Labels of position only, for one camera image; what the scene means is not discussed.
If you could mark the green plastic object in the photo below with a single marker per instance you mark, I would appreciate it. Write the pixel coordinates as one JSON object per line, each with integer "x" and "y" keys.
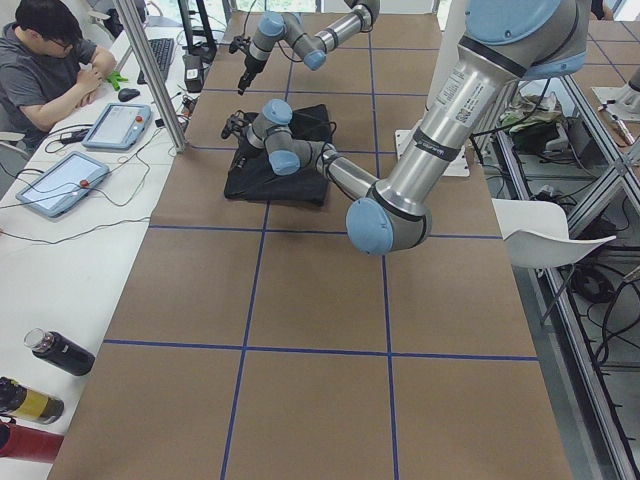
{"x": 115, "y": 79}

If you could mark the white plastic chair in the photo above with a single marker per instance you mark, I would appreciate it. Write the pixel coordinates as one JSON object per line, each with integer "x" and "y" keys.
{"x": 536, "y": 234}

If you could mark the black keyboard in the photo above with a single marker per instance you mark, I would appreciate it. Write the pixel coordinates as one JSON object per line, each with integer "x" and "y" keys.
{"x": 163, "y": 51}

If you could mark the black printed t-shirt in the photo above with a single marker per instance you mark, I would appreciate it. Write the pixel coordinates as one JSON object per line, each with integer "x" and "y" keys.
{"x": 279, "y": 174}

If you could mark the black steel-capped water bottle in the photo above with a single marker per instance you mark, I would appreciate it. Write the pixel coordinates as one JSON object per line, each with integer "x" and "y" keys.
{"x": 57, "y": 350}

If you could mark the aluminium frame post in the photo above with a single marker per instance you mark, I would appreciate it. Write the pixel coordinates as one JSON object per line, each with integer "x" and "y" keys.
{"x": 146, "y": 61}

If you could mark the seated person grey shirt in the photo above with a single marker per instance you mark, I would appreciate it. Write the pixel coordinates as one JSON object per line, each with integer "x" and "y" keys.
{"x": 48, "y": 69}

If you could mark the teach pendant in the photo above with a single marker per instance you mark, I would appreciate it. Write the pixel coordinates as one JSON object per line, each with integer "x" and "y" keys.
{"x": 62, "y": 186}
{"x": 118, "y": 128}

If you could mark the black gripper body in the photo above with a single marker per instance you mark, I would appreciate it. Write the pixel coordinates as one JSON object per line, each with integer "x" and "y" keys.
{"x": 249, "y": 67}
{"x": 242, "y": 152}

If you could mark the red bottle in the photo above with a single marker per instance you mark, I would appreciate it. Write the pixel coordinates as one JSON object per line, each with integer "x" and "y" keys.
{"x": 29, "y": 444}

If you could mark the black computer mouse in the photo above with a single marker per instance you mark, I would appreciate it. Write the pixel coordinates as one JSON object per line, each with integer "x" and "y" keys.
{"x": 127, "y": 94}

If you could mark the right teach pendant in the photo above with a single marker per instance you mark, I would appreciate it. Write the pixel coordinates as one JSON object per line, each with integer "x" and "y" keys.
{"x": 118, "y": 128}

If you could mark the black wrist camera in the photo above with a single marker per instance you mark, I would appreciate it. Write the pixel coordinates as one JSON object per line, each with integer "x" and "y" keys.
{"x": 235, "y": 125}
{"x": 240, "y": 43}

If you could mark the yellow-green labelled bottle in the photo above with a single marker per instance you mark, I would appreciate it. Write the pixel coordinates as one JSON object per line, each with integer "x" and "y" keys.
{"x": 19, "y": 401}

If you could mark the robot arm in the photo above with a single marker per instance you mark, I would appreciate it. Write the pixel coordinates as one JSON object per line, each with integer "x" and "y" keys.
{"x": 312, "y": 50}
{"x": 502, "y": 42}

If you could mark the left teach pendant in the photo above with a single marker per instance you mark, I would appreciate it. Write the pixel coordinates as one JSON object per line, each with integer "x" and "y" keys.
{"x": 62, "y": 186}

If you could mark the brown paper table cover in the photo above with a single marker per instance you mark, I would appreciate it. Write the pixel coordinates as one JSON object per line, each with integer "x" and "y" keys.
{"x": 252, "y": 341}

